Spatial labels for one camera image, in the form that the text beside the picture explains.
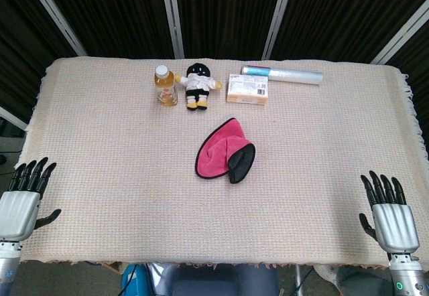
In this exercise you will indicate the clear plastic wrap roll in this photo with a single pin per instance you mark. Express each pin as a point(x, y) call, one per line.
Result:
point(295, 76)

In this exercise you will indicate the black white plush doll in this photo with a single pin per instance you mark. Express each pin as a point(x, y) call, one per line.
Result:
point(197, 81)

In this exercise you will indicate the yellow tea bottle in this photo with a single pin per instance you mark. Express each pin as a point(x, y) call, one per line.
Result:
point(165, 90)

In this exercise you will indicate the grey robot torso base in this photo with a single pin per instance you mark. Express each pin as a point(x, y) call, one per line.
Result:
point(207, 282)

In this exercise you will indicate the metal table leg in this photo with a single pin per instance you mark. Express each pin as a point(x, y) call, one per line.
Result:
point(297, 281)

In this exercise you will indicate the orange tissue pack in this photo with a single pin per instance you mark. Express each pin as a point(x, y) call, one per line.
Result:
point(248, 90)

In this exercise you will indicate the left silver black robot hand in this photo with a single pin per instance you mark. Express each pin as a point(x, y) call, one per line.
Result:
point(16, 212)

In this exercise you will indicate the blue plastic base cover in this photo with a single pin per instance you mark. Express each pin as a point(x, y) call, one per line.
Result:
point(130, 281)

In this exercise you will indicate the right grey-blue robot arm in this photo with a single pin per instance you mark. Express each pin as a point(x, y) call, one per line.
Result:
point(405, 276)

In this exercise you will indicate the pink cloth with black trim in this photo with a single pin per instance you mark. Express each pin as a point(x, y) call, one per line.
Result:
point(218, 152)

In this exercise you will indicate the white partition frame post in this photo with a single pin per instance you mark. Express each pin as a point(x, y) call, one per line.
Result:
point(171, 14)
point(11, 116)
point(402, 39)
point(53, 11)
point(278, 18)

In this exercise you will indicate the beige woven tablecloth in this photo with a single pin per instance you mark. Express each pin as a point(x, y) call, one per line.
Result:
point(100, 175)

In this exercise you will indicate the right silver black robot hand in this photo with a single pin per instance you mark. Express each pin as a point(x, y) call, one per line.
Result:
point(395, 225)

